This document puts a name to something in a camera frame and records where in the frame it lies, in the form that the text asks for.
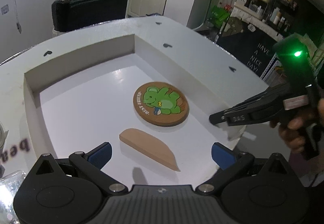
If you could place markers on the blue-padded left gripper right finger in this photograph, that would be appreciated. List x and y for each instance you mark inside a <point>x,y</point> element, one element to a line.
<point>232,168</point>

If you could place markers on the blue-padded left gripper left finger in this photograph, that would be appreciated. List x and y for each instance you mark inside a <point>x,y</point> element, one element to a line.
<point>90,165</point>

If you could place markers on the half-round cork piece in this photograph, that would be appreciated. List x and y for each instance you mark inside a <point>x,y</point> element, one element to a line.
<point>149,146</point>

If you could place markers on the white shallow tray box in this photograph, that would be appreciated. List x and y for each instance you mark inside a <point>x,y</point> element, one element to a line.
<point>83,97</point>

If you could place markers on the clear plastic blister case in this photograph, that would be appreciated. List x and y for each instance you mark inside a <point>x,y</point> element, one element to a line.
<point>8,189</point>

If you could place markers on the black have a nice day sign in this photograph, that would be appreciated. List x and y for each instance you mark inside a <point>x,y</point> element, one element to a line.
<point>258,53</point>

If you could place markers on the round cork frog coaster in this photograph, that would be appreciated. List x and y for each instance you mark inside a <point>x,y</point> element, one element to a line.
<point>161,104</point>

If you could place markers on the green box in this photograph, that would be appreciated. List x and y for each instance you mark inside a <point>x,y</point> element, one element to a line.
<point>218,16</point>

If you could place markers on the dark blue armchair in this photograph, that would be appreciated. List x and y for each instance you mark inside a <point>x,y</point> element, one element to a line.
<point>70,15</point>

